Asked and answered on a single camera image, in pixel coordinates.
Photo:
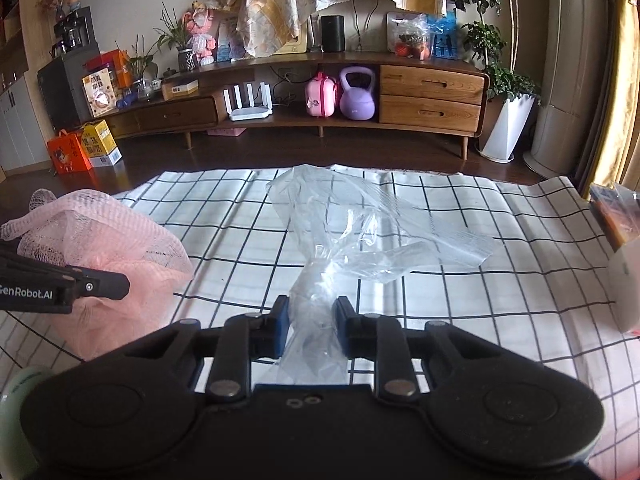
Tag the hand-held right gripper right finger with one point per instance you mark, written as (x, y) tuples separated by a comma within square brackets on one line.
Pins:
[(342, 327)]

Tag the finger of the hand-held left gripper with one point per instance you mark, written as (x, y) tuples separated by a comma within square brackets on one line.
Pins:
[(105, 285)]

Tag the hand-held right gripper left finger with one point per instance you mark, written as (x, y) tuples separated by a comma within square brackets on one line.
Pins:
[(280, 327)]

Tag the pink mesh bag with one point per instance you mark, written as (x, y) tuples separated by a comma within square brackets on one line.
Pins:
[(125, 240)]

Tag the clear plastic bag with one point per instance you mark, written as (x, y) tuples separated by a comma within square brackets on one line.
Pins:
[(350, 210)]

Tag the mint green mug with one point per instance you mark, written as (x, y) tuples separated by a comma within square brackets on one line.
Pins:
[(15, 395)]

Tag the orange gift box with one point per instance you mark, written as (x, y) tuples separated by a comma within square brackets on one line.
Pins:
[(67, 155)]

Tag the yellow carton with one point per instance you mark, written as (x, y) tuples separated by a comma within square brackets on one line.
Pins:
[(100, 142)]

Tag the white cabinet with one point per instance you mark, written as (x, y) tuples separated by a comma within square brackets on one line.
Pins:
[(20, 125)]

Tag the white black checked tablecloth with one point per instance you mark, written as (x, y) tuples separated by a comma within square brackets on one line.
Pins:
[(500, 260)]

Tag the printed snack box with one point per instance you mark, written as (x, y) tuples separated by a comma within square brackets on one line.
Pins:
[(99, 92)]

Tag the small black refrigerator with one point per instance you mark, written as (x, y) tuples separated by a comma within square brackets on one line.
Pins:
[(60, 90)]

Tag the flat cardboard box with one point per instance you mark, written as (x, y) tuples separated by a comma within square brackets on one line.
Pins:
[(180, 90)]

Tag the white router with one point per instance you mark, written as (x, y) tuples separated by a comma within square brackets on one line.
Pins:
[(250, 112)]

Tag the purple kettlebell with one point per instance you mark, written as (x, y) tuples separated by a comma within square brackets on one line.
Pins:
[(357, 102)]

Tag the thin leafy potted plant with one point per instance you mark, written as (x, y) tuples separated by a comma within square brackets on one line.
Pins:
[(142, 62)]

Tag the pink toy suitcase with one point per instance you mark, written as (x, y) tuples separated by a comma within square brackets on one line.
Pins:
[(322, 97)]

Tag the potted plant in dark pot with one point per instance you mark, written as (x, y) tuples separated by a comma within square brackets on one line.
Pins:
[(186, 59)]

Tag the black coffee machine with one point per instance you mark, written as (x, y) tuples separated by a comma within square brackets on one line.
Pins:
[(75, 32)]

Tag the wooden tv cabinet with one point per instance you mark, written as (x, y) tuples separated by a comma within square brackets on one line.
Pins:
[(425, 85)]

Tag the tall white plant pot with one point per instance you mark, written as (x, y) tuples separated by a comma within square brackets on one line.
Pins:
[(507, 127)]

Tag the pink doll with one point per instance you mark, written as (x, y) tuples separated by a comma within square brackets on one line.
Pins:
[(202, 35)]

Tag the white orange paper bag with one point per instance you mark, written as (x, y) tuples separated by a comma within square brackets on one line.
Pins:
[(627, 285)]

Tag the black speaker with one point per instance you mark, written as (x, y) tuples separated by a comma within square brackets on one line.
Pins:
[(333, 34)]

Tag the clear wrapped orange packet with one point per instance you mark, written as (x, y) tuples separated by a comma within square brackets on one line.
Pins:
[(617, 215)]

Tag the clear bag of fruit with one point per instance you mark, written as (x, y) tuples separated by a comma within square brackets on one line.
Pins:
[(412, 37)]

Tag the blue plastic bag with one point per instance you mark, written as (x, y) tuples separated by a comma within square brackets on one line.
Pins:
[(444, 37)]

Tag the green indoor tree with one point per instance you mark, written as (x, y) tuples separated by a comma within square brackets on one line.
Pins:
[(480, 35)]

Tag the beige standing air conditioner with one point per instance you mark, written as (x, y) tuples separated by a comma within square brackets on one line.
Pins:
[(565, 60)]

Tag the yellow curtain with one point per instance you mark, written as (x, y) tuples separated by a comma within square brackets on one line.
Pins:
[(622, 85)]

